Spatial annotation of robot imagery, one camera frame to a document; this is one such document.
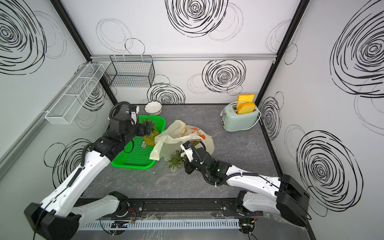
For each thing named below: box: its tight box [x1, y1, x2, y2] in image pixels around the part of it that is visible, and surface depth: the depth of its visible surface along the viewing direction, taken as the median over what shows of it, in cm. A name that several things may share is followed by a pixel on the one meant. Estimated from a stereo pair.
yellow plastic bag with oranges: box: [149, 119, 215, 163], surface depth 76 cm
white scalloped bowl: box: [144, 101, 163, 116], surface depth 121 cm
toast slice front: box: [237, 103, 256, 115], surface depth 94 cm
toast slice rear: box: [236, 94, 255, 110], surface depth 98 cm
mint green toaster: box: [221, 104, 259, 132], surface depth 98 cm
